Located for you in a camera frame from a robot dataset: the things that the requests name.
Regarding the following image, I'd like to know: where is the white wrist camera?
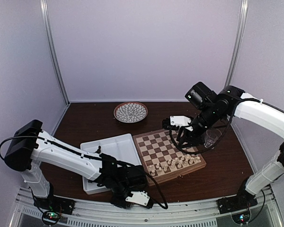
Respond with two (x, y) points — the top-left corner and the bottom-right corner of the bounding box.
(125, 191), (150, 206)
(162, 115), (193, 131)

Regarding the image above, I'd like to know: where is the clear drinking glass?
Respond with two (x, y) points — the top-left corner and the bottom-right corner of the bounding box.
(204, 129), (222, 148)

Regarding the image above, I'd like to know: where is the aluminium corner post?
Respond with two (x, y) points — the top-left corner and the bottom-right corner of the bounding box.
(224, 0), (249, 87)
(40, 0), (70, 105)

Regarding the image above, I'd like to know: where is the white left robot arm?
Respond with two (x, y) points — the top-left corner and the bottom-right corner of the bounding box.
(2, 120), (153, 214)

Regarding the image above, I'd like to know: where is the floral patterned ceramic plate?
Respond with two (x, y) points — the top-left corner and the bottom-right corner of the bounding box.
(114, 102), (148, 123)

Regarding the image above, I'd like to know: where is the wooden chess board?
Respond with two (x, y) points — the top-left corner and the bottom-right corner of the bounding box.
(133, 130), (206, 183)

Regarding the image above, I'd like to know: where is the white compartment tray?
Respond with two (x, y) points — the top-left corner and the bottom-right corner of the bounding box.
(80, 133), (146, 195)

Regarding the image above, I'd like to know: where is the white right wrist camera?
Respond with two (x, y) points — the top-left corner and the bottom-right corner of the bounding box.
(162, 115), (193, 131)

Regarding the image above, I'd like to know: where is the aluminium corner post left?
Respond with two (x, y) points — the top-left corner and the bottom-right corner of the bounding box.
(40, 0), (70, 105)

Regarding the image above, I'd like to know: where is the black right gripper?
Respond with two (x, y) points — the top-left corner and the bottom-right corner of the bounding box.
(177, 103), (221, 149)

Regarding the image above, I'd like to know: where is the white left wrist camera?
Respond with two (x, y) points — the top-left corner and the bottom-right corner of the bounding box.
(125, 191), (150, 206)

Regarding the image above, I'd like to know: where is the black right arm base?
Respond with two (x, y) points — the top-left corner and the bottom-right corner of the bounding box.
(217, 179), (258, 225)

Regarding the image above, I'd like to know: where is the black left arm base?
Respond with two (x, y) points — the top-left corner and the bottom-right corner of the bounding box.
(31, 183), (75, 227)

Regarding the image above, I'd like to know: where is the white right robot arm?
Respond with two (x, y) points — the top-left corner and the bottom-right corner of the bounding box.
(173, 81), (284, 209)

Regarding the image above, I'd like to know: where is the white chess king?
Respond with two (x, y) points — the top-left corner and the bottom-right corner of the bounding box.
(170, 160), (176, 169)

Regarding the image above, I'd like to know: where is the aluminium corner post right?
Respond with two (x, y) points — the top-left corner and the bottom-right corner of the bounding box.
(224, 0), (249, 87)

